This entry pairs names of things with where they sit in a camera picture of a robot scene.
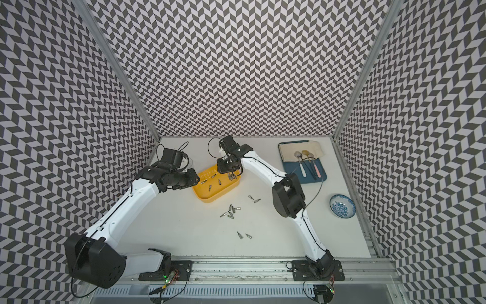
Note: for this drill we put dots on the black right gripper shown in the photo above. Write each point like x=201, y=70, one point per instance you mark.
x=222, y=169

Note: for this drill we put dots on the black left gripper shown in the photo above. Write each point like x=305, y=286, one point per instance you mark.
x=193, y=175

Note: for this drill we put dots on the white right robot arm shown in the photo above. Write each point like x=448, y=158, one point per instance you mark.
x=288, y=200

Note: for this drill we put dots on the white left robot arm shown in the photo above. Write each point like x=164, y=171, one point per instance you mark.
x=92, y=256

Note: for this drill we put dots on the yellow plastic storage box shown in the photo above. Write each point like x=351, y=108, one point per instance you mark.
x=201, y=190

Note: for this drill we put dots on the beige folded cloth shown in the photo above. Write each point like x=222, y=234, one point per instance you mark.
x=287, y=150

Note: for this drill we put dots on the teal plastic tray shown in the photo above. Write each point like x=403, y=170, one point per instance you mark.
x=293, y=167

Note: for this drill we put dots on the blue patterned bowl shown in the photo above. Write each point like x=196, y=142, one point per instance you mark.
x=342, y=206

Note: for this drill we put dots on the white handled spoon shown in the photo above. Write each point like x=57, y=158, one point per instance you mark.
x=298, y=155

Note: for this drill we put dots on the gold spoon green handle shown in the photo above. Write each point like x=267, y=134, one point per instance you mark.
x=307, y=158

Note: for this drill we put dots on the pink handled spoon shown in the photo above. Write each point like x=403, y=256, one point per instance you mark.
x=312, y=159

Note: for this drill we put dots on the aluminium corner post left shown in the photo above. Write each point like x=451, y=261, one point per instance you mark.
x=107, y=51

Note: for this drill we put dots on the aluminium corner post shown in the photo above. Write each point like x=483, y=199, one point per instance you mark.
x=383, y=32
x=107, y=51

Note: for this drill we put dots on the aluminium corner post right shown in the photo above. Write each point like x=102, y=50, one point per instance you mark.
x=383, y=32

